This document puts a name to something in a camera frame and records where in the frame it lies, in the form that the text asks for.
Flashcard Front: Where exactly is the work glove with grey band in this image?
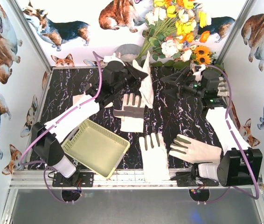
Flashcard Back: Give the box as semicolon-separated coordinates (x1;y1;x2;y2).
132;51;154;109

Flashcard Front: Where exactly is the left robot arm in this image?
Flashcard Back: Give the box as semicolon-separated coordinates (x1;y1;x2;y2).
31;58;150;178

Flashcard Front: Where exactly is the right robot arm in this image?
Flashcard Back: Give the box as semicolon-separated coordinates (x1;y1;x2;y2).
161;66;263;189

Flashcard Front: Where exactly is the yellow-green storage basket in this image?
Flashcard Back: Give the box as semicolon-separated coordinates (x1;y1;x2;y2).
62;119;130;179

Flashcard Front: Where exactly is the far right work glove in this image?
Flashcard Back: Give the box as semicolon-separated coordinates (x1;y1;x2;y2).
217;77;229;97

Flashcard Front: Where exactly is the grey bucket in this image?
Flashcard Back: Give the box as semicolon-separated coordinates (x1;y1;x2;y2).
114;44;142;70

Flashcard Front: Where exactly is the white green work glove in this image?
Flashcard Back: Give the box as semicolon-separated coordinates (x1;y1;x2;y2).
113;93;145;133

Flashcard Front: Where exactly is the far left work glove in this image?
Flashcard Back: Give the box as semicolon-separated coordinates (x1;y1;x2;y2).
72;83;114;113

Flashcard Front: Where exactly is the front right white glove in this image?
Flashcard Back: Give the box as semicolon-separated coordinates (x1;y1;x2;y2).
169;134;222;164

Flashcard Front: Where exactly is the artificial flower bouquet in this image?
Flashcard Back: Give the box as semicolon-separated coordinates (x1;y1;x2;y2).
136;0;225;67

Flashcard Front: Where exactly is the front centre white glove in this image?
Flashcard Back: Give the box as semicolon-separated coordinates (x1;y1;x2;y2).
139;133;170;182

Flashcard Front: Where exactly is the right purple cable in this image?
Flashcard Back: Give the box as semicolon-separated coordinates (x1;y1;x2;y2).
192;64;261;205

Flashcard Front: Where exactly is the purple cable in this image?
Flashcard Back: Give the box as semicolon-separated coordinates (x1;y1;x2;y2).
20;51;107;205
192;64;261;205

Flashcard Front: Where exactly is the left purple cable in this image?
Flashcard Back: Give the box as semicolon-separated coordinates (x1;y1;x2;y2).
20;51;107;205

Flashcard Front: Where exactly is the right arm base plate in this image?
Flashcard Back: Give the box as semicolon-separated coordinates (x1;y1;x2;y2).
170;164;219;187

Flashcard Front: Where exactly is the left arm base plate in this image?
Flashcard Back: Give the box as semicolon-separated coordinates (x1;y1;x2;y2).
52;171;94;187

